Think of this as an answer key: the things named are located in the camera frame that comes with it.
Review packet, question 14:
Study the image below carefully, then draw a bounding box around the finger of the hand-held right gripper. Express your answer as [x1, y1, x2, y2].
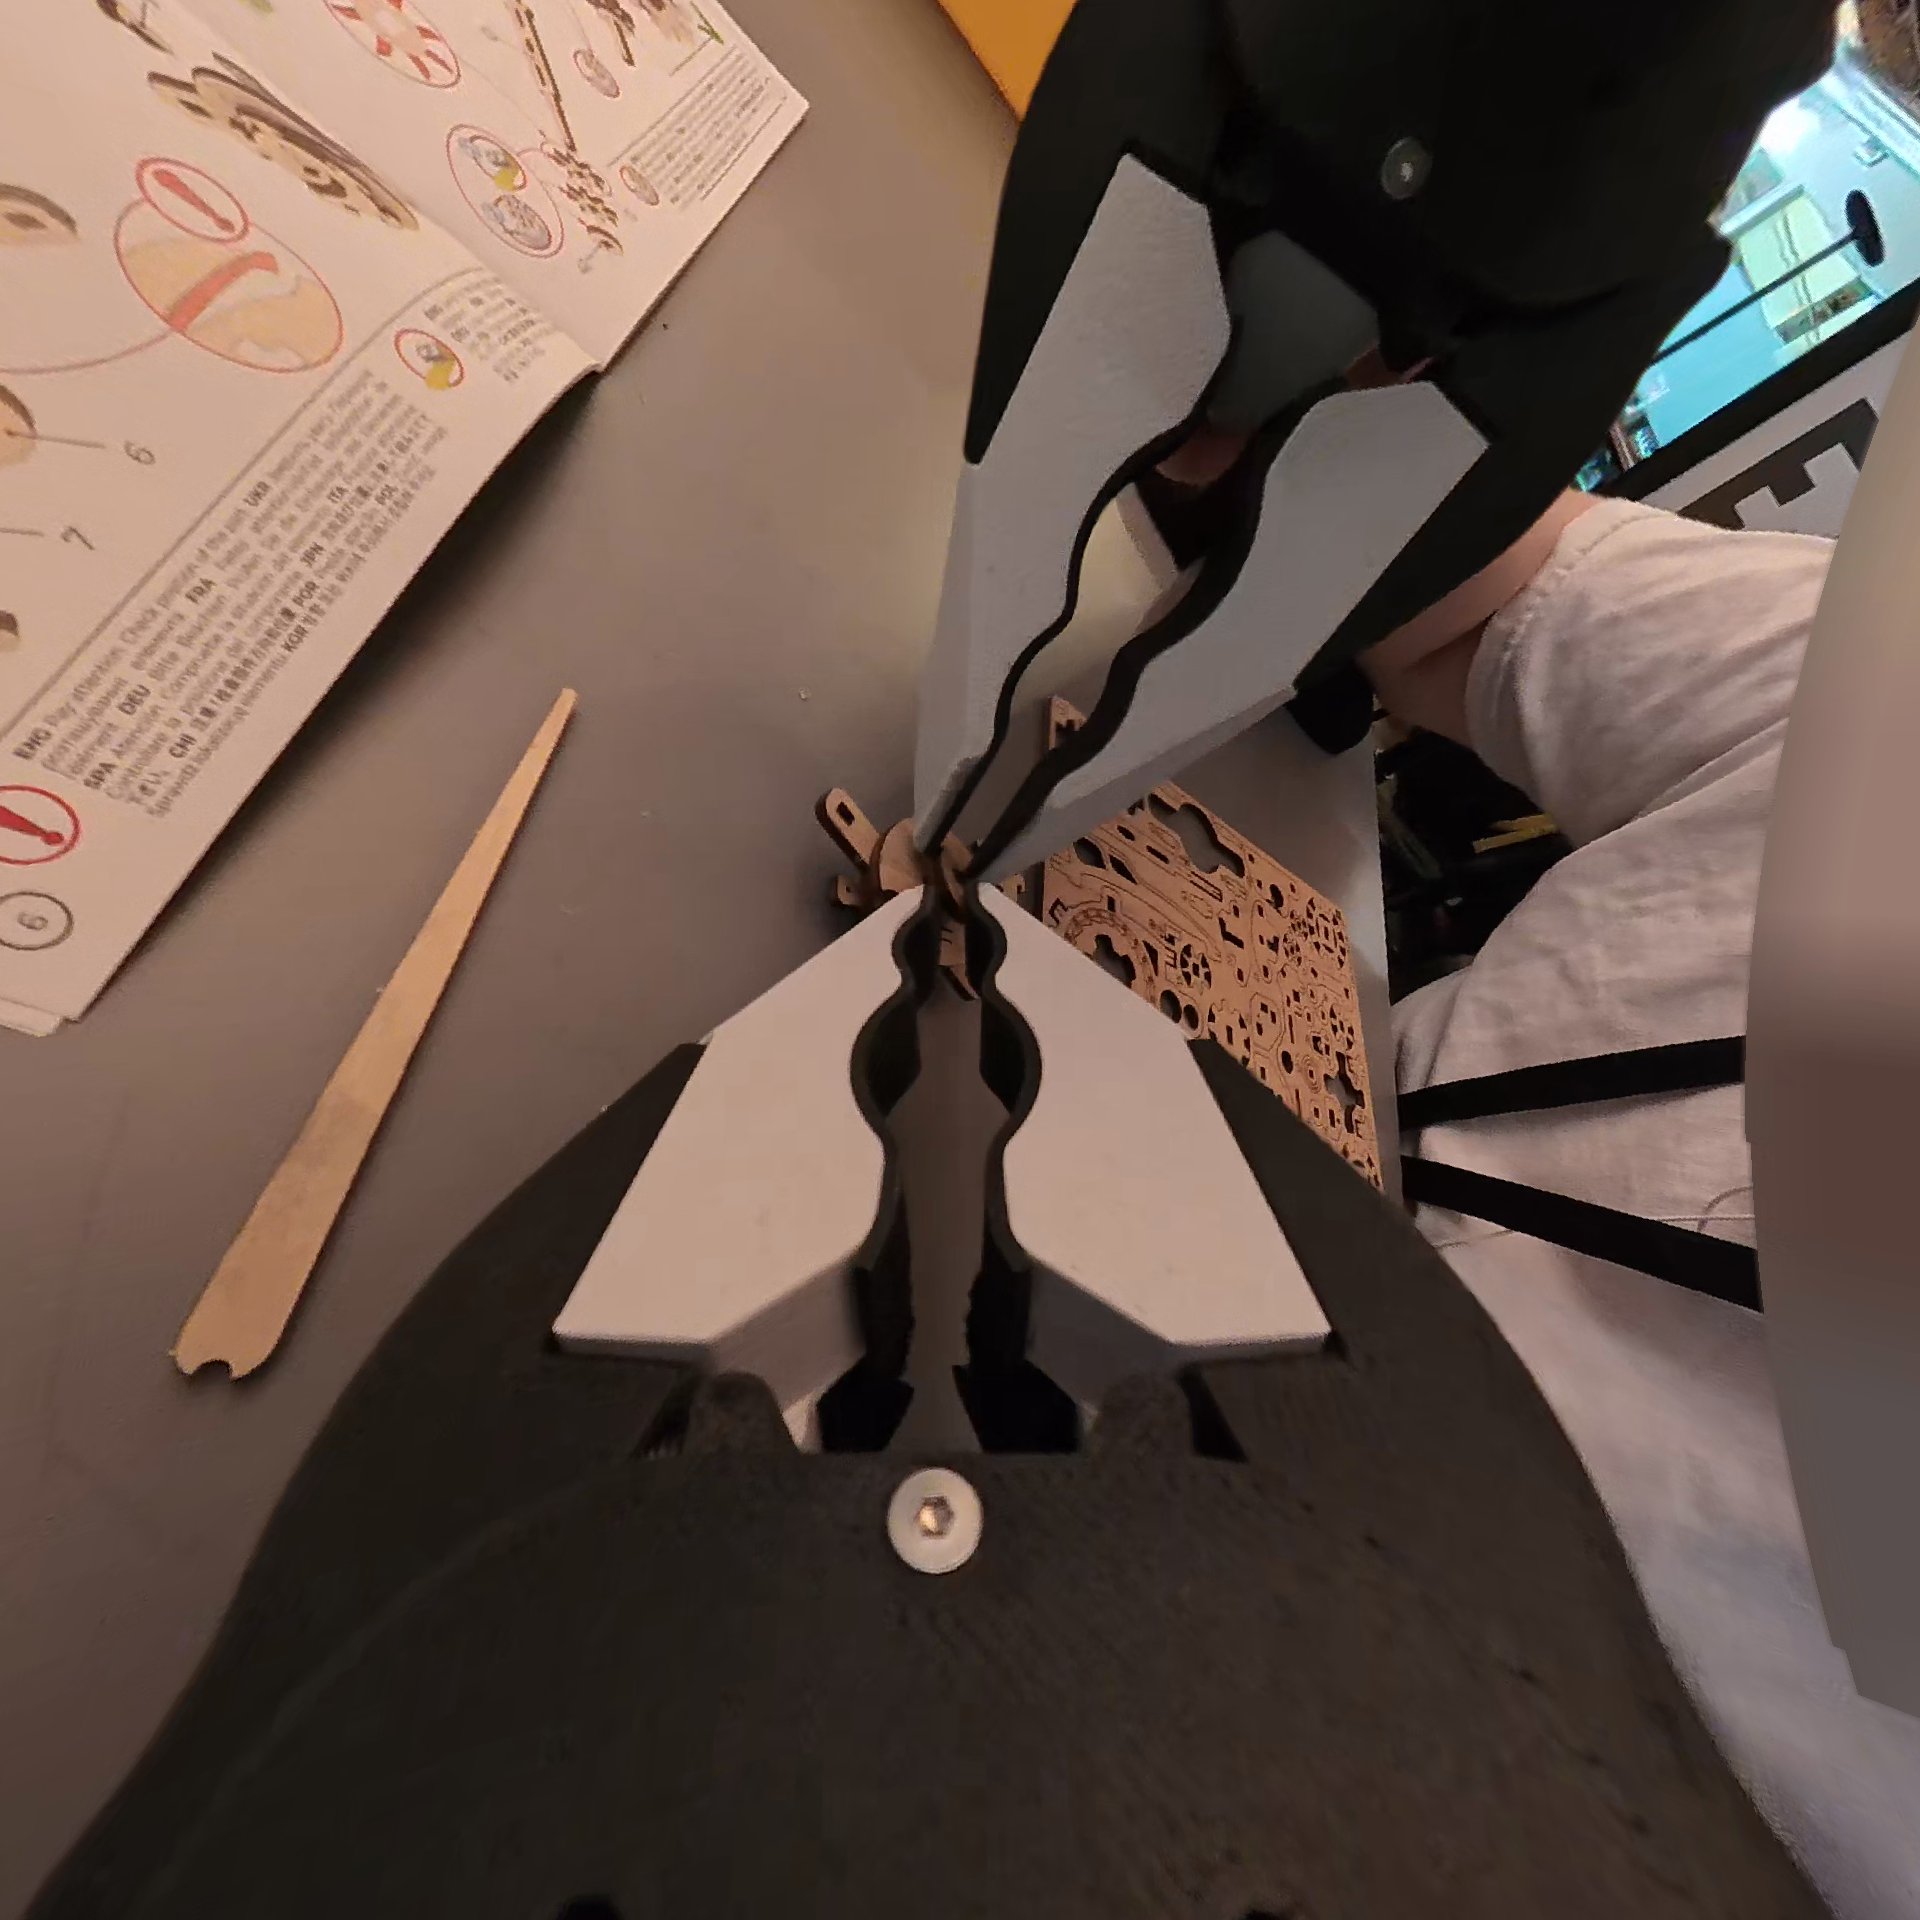
[965, 374, 1501, 886]
[911, 147, 1244, 855]

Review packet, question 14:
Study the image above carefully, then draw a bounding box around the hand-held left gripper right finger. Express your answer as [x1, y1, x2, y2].
[959, 881, 1338, 1453]

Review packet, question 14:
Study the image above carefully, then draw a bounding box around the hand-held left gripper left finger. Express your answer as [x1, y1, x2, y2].
[552, 885, 946, 1453]

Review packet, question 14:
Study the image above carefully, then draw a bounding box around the wooden model assembly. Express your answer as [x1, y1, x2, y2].
[815, 785, 1039, 998]

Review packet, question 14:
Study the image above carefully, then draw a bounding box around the person's right forearm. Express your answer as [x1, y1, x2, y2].
[1357, 495, 1594, 735]

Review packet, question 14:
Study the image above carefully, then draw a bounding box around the laser-cut wooden parts sheet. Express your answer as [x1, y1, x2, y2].
[1035, 697, 1391, 1192]

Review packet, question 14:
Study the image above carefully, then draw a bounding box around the yellow plastic bin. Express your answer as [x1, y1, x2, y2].
[938, 0, 1081, 120]

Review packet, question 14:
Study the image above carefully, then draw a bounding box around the black floor lamp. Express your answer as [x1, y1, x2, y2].
[1657, 188, 1888, 361]

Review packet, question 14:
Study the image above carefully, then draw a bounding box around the tapered wooden stick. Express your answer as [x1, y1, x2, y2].
[169, 688, 579, 1377]

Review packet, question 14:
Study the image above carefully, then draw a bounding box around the black framed marker sign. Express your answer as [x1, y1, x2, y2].
[1620, 292, 1920, 541]

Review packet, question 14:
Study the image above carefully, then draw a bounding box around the illustrated instruction booklet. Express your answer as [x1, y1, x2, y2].
[0, 0, 812, 1040]

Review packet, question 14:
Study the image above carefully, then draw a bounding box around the black strap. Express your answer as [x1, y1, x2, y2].
[1395, 1036, 1764, 1315]

